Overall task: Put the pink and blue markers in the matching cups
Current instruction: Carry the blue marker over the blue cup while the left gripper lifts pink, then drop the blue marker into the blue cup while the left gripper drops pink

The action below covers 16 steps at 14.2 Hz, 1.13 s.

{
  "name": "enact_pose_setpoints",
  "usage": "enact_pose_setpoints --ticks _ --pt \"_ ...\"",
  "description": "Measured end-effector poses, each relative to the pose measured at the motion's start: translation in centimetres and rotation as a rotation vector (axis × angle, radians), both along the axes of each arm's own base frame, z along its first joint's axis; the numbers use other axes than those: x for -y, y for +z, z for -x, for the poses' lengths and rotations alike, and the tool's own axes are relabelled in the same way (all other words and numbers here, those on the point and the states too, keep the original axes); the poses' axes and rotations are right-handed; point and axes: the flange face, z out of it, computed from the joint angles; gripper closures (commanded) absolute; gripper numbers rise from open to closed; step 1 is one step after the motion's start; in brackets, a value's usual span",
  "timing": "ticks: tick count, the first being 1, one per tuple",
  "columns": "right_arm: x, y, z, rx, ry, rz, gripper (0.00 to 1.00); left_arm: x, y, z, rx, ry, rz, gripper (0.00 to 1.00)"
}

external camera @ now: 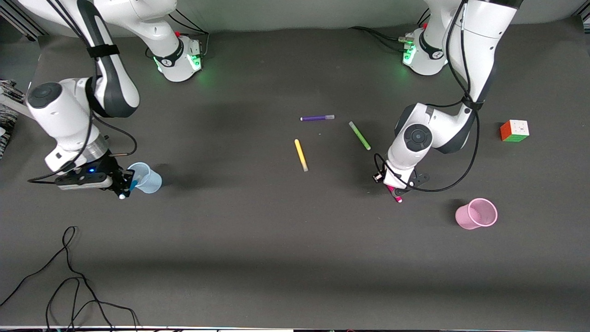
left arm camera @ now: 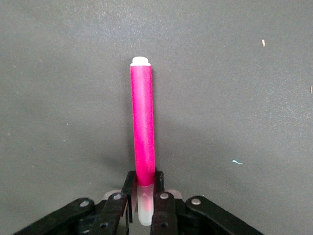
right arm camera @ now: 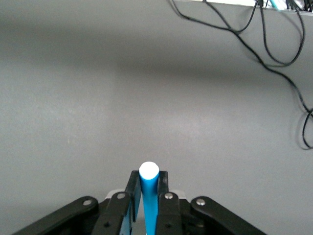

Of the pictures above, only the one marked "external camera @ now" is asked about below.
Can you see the green marker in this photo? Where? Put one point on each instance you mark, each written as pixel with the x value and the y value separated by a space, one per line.
pixel 359 135

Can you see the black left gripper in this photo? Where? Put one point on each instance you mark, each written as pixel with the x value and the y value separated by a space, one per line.
pixel 392 186

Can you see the pink marker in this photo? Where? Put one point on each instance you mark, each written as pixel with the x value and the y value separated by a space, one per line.
pixel 396 197

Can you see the pink plastic cup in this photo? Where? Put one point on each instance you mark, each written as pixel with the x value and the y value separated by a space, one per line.
pixel 474 216

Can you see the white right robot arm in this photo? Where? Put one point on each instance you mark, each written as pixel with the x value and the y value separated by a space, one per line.
pixel 60 110

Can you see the purple marker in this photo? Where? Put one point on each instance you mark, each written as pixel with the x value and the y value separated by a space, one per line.
pixel 318 118

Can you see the multicolour puzzle cube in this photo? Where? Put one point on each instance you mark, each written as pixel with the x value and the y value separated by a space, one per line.
pixel 514 130

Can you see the blue marker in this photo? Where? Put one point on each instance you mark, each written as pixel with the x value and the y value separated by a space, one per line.
pixel 134 186

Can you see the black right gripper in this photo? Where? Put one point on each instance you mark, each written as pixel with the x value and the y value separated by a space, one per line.
pixel 109 168

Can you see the light blue plastic cup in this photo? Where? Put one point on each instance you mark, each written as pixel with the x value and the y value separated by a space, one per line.
pixel 150 182

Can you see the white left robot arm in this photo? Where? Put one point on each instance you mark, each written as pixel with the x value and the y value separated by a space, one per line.
pixel 479 37

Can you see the yellow marker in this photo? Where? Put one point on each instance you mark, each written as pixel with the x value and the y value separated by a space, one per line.
pixel 300 154

